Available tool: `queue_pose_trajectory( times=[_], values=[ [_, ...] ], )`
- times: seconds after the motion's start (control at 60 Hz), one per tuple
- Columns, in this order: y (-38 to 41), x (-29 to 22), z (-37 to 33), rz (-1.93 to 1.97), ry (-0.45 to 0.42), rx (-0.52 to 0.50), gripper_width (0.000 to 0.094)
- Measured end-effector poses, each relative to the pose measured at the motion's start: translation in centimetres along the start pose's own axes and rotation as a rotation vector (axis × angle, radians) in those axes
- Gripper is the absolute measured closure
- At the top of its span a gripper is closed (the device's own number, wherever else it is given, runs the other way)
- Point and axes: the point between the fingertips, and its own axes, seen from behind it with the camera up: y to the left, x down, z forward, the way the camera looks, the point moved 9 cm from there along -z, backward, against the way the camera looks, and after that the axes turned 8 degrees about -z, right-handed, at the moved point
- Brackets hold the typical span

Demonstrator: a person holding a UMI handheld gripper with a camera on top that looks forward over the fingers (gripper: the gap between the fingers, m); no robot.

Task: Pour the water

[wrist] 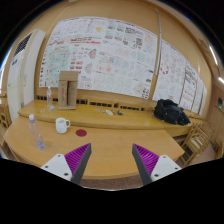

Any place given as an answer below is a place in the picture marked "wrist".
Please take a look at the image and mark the dark red round coaster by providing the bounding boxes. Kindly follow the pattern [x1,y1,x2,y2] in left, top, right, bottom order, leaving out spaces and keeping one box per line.
[76,129,87,137]

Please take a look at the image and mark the brown cardboard box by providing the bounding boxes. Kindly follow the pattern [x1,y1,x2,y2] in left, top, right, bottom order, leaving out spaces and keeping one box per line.
[58,71,78,110]

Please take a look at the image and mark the white ceramic mug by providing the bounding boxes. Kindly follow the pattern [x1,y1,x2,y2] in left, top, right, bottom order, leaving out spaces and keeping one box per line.
[56,118,71,134]

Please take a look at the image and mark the right wall poster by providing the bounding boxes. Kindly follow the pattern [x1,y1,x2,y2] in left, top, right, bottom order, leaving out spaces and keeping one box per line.
[152,41,207,115]

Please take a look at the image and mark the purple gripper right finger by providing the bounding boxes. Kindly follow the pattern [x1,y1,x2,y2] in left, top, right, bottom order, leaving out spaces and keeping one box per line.
[132,144,181,185]

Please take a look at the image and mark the large left wall poster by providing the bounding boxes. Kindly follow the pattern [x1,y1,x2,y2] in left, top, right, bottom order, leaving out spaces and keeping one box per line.
[39,17,157,99]

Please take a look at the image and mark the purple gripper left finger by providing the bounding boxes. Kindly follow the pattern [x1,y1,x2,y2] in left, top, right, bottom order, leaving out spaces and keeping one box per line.
[42,143,92,185]

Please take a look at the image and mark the black bag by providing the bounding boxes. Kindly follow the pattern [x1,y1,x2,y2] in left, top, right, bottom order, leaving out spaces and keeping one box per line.
[154,99,190,126]

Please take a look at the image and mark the clear plastic water bottle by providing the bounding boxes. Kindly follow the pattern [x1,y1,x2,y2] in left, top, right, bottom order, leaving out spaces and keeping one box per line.
[29,114,45,150]

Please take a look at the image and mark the wooden chair right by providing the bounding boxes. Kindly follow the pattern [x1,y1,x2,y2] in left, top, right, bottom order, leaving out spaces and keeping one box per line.
[180,124,214,165]

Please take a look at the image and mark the white standing air conditioner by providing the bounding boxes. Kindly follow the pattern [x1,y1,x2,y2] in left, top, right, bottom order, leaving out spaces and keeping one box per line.
[7,29,46,121]

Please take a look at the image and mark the small items on far table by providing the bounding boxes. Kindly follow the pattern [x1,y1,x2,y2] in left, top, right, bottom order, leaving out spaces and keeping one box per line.
[96,109,123,116]

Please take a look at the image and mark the small bottle by box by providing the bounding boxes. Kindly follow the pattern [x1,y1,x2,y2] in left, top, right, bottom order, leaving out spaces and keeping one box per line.
[47,86,52,106]

